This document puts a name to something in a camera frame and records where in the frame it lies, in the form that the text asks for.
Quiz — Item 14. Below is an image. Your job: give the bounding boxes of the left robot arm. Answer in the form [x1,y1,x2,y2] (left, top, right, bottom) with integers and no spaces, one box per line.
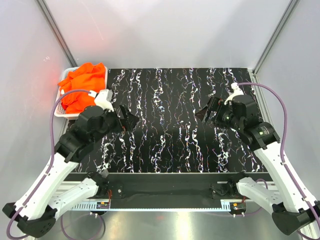
[2,105,140,238]

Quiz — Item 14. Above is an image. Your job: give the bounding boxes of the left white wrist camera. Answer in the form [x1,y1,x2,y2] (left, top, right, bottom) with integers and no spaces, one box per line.
[88,89,114,112]

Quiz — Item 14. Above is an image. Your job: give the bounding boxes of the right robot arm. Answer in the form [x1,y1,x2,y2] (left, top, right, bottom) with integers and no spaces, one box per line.
[195,95,320,236]

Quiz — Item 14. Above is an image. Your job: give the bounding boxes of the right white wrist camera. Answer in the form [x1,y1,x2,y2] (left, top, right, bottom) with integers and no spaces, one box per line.
[224,82,244,105]

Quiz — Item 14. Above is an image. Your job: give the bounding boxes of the white slotted cable duct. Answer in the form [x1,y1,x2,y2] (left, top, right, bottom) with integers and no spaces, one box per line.
[71,200,231,212]

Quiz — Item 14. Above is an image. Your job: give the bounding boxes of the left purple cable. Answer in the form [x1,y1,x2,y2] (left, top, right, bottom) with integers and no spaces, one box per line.
[5,89,91,238]

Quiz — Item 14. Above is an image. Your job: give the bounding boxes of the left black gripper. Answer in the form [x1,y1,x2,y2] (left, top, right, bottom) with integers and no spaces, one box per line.
[92,103,140,143]

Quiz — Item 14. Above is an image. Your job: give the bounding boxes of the purple cable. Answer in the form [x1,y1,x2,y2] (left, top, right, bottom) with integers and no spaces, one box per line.
[237,82,320,240]
[5,89,91,238]

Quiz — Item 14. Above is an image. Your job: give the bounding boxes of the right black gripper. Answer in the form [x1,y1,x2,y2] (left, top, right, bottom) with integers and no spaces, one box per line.
[194,95,243,132]

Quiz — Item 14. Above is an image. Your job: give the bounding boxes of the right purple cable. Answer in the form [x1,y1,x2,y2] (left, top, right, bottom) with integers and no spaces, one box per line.
[237,82,320,240]

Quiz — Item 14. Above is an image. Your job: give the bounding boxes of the orange t-shirt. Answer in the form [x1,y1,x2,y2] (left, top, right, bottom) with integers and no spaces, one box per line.
[58,62,106,114]

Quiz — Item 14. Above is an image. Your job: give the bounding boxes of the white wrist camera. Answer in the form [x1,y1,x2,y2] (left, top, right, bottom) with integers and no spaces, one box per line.
[88,89,114,112]
[224,82,244,105]

